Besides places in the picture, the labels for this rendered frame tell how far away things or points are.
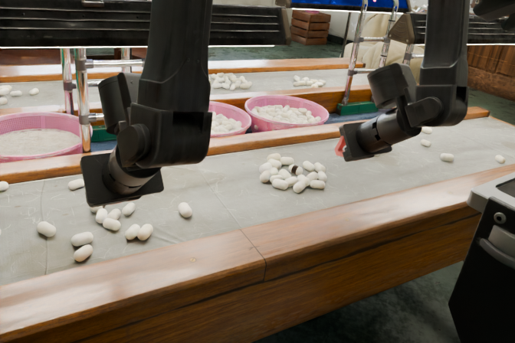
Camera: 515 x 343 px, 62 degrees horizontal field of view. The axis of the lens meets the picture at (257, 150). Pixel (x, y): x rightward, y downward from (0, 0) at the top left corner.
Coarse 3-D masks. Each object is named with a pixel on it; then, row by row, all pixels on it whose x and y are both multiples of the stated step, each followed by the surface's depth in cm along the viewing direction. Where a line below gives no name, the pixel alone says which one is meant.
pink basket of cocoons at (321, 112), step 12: (264, 96) 146; (276, 96) 148; (288, 96) 148; (252, 108) 142; (312, 108) 145; (324, 108) 140; (252, 120) 132; (264, 120) 126; (324, 120) 130; (252, 132) 137
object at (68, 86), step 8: (64, 48) 108; (128, 48) 115; (64, 56) 108; (128, 56) 116; (64, 64) 109; (64, 72) 110; (128, 72) 118; (64, 80) 111; (64, 88) 112; (72, 88) 113; (64, 96) 113; (72, 96) 114; (64, 104) 114; (72, 104) 114; (72, 112) 115; (96, 128) 121; (104, 128) 121; (96, 136) 121; (104, 136) 122; (112, 136) 123
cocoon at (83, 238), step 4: (84, 232) 72; (88, 232) 72; (76, 236) 70; (80, 236) 71; (84, 236) 71; (88, 236) 71; (92, 236) 72; (72, 240) 70; (76, 240) 70; (80, 240) 70; (84, 240) 71; (88, 240) 71; (76, 244) 70; (80, 244) 71
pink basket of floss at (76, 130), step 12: (0, 120) 107; (12, 120) 110; (24, 120) 111; (48, 120) 113; (60, 120) 113; (72, 120) 113; (0, 132) 107; (72, 132) 113; (0, 156) 90; (12, 156) 90; (24, 156) 90; (36, 156) 91; (48, 156) 93
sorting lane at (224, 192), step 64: (448, 128) 145; (512, 128) 152; (0, 192) 83; (64, 192) 85; (192, 192) 90; (256, 192) 93; (320, 192) 96; (384, 192) 99; (0, 256) 67; (64, 256) 68
